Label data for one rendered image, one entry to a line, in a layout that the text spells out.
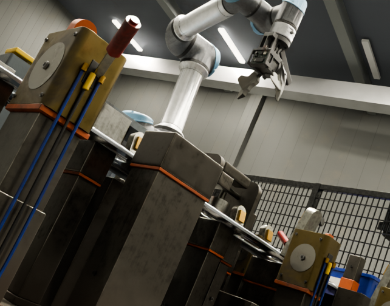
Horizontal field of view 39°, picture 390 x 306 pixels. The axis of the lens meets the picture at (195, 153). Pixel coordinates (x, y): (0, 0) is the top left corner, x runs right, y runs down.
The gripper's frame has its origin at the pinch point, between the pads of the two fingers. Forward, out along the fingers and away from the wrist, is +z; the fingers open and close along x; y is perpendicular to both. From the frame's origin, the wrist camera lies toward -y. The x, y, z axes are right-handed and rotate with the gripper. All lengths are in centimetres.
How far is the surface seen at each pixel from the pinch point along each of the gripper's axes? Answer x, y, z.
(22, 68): -9, 63, 30
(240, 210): 11.8, 2.1, 33.6
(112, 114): 10, 49, 32
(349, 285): 14, -60, 34
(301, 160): -593, -814, -313
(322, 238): 45, 14, 38
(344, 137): -522, -831, -387
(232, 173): 8.4, 6.5, 25.6
